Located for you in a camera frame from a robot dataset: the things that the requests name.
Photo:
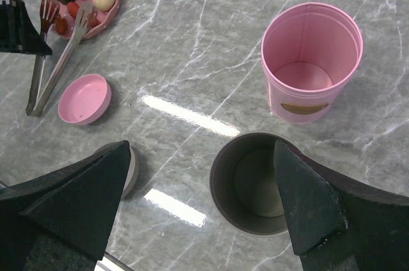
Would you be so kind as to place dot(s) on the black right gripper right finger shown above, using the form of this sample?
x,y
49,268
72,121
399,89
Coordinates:
x,y
336,222

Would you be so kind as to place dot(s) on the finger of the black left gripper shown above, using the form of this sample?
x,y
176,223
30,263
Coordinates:
x,y
18,34

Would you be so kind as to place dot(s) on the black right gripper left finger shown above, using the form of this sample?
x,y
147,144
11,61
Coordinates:
x,y
63,219

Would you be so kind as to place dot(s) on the small red sausage toy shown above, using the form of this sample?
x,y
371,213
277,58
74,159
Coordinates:
x,y
61,25

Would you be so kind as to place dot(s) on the grey round lid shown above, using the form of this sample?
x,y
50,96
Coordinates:
x,y
133,170

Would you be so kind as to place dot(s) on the pink round lid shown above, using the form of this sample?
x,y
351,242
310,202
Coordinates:
x,y
85,100

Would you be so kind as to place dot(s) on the grey tall canister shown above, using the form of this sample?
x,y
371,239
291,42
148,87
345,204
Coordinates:
x,y
243,184

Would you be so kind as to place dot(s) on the pink tall canister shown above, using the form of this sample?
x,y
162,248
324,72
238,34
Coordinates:
x,y
309,53

